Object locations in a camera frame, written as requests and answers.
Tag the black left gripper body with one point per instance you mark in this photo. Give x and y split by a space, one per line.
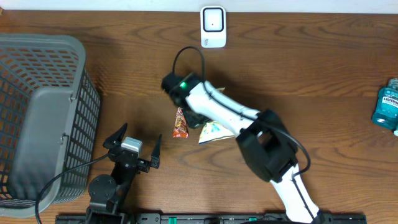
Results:
143 167

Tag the teal mouthwash bottle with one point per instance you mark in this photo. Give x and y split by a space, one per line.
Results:
385 114

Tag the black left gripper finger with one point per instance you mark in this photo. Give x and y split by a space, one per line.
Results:
155 156
116 138

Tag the white barcode scanner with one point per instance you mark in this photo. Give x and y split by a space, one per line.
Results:
213 27

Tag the yellow snack bag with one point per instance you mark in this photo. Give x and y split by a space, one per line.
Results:
214 131

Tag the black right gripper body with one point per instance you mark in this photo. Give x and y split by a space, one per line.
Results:
196 120

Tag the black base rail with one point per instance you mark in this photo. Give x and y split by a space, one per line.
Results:
155 218

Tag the red orange snack packet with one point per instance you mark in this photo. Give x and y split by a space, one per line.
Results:
180 126

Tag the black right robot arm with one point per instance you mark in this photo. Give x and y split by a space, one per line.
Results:
265 144

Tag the gray plastic shopping basket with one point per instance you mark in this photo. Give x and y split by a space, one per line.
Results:
49 116

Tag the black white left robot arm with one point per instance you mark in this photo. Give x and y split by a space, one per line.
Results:
108 192

